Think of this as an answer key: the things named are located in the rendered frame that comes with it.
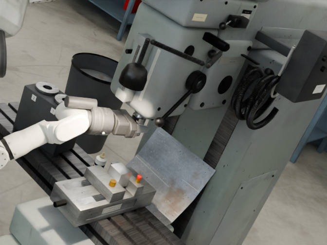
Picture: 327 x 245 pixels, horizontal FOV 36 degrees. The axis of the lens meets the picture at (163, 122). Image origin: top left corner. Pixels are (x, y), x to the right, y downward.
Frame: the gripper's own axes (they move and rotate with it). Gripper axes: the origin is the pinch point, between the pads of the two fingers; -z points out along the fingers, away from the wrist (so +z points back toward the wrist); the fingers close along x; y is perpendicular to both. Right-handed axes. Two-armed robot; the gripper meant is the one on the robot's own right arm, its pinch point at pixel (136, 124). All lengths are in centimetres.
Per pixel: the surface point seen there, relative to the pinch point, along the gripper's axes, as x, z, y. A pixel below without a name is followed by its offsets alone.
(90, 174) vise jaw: 1.2, 8.8, 21.7
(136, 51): -4.1, 12.7, -26.4
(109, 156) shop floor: 157, -104, 122
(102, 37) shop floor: 411, -206, 120
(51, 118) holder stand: 30.6, 14.5, 18.4
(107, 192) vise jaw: -8.2, 6.3, 21.9
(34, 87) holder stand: 43.5, 18.7, 13.2
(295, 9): 4, -47, -50
